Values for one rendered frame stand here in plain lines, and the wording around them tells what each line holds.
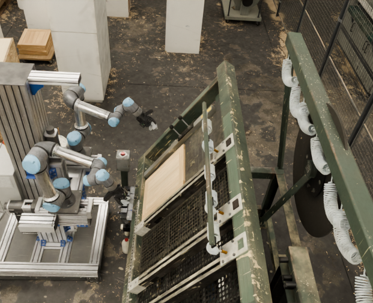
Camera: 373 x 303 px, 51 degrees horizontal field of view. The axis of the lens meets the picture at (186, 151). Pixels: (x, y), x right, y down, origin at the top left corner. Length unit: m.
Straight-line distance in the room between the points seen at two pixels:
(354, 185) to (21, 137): 2.14
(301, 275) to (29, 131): 1.96
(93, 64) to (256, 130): 2.35
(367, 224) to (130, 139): 3.75
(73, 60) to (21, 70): 2.62
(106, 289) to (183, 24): 4.31
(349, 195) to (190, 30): 5.13
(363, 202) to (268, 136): 3.62
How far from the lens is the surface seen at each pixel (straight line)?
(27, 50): 6.63
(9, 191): 3.35
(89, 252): 3.85
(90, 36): 5.11
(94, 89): 5.54
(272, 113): 5.79
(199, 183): 2.57
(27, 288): 4.04
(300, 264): 2.06
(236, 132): 2.38
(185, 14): 6.50
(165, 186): 3.03
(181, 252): 2.38
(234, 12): 8.01
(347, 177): 1.95
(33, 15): 7.14
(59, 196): 2.91
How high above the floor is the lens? 3.50
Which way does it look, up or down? 45 degrees down
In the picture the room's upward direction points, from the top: 6 degrees clockwise
